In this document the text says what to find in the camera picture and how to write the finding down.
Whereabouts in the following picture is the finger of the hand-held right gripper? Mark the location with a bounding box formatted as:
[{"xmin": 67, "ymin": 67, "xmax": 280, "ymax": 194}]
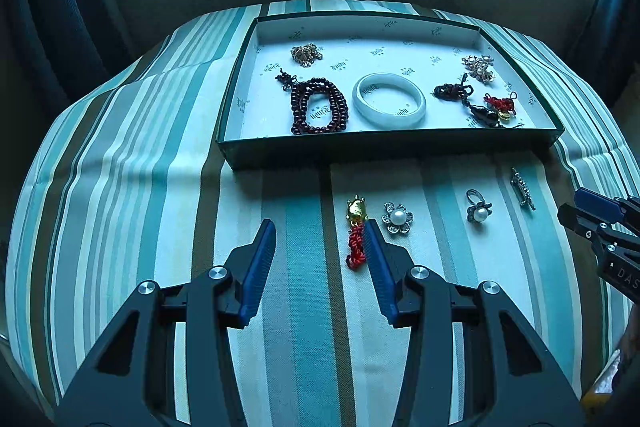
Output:
[
  {"xmin": 557, "ymin": 203, "xmax": 621, "ymax": 253},
  {"xmin": 575, "ymin": 188, "xmax": 640, "ymax": 224}
]

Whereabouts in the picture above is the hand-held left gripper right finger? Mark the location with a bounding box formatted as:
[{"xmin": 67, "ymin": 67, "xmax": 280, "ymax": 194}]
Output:
[{"xmin": 362, "ymin": 218, "xmax": 586, "ymax": 427}]

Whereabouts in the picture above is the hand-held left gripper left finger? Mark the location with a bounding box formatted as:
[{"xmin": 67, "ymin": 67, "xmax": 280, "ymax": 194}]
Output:
[{"xmin": 52, "ymin": 218, "xmax": 277, "ymax": 427}]

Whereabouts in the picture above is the gold charm with red tassel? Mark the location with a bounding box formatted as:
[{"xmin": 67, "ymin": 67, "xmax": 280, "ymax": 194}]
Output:
[{"xmin": 345, "ymin": 194, "xmax": 371, "ymax": 270}]

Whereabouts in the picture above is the small red gold charm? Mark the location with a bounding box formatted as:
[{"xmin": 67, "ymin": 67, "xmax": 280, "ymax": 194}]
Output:
[{"xmin": 482, "ymin": 91, "xmax": 519, "ymax": 124}]

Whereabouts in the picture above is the dark red bead bracelet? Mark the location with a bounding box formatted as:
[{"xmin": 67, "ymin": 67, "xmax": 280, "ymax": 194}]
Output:
[{"xmin": 274, "ymin": 68, "xmax": 350, "ymax": 136}]

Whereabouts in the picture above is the white jade bangle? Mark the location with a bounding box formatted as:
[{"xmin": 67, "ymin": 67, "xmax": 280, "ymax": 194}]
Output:
[{"xmin": 351, "ymin": 73, "xmax": 428, "ymax": 126}]

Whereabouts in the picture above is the round rhinestone brooch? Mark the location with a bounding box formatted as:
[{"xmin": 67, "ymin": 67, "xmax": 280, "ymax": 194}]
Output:
[{"xmin": 461, "ymin": 53, "xmax": 496, "ymax": 82}]

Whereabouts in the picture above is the black gourd pendant cord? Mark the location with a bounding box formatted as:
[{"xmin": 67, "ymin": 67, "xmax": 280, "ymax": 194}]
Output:
[{"xmin": 432, "ymin": 74, "xmax": 526, "ymax": 128}]

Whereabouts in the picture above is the gold filigree brooch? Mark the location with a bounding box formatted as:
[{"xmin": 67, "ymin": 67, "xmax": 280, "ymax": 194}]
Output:
[{"xmin": 291, "ymin": 43, "xmax": 323, "ymax": 68}]

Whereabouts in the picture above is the shallow dark green box tray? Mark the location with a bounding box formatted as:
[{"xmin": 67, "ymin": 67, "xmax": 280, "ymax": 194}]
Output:
[{"xmin": 216, "ymin": 13, "xmax": 566, "ymax": 170}]

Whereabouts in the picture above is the flower pearl brooch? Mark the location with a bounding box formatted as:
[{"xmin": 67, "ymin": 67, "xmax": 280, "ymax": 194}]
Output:
[{"xmin": 382, "ymin": 202, "xmax": 417, "ymax": 235}]

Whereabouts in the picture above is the silver bar brooch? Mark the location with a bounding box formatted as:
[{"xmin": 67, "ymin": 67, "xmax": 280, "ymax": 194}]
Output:
[{"xmin": 509, "ymin": 167, "xmax": 537, "ymax": 211}]

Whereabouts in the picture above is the striped teal tablecloth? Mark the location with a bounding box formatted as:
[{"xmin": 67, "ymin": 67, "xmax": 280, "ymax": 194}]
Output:
[{"xmin": 5, "ymin": 0, "xmax": 633, "ymax": 427}]

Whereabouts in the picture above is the pearl ring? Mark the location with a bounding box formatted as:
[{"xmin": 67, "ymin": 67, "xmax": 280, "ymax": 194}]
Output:
[{"xmin": 465, "ymin": 188, "xmax": 493, "ymax": 223}]

